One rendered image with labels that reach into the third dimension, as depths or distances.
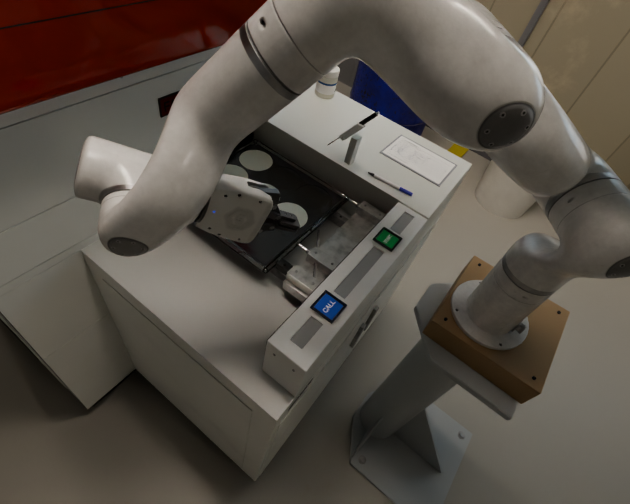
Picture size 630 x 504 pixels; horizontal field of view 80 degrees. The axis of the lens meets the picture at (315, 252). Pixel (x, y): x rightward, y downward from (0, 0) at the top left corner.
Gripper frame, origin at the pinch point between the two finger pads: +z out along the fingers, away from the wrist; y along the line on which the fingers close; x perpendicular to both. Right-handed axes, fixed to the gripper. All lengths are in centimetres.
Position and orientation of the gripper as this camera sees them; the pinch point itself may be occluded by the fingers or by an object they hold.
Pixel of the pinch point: (286, 221)
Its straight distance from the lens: 66.6
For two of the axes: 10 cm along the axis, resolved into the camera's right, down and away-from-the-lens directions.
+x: -2.6, -7.1, 6.6
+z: 8.2, 1.9, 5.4
